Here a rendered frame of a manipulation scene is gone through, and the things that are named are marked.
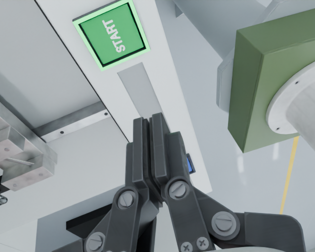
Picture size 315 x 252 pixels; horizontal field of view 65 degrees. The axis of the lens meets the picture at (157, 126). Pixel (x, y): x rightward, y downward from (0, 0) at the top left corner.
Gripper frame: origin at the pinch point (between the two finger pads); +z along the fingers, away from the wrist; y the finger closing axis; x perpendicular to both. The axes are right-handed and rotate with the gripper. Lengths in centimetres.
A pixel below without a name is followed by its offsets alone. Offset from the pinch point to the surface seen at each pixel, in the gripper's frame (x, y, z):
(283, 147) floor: -216, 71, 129
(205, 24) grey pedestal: -26, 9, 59
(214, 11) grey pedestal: -23, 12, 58
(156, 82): -7.4, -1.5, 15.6
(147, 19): 0.0, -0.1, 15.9
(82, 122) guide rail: -17.8, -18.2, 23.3
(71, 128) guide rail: -18.1, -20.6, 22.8
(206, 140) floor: -157, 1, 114
